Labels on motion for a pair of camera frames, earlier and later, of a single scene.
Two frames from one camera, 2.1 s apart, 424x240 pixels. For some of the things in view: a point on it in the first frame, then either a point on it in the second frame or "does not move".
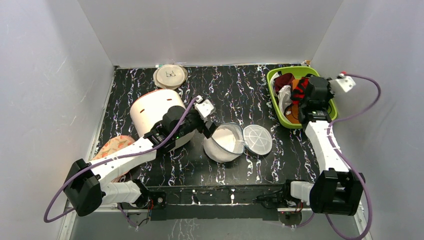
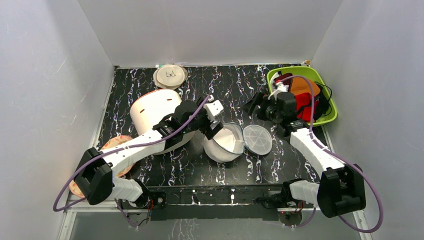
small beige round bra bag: (170, 76) does not move
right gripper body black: (298, 96) -> (260, 108)
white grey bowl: (229, 140) does not move
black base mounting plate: (207, 203) does not move
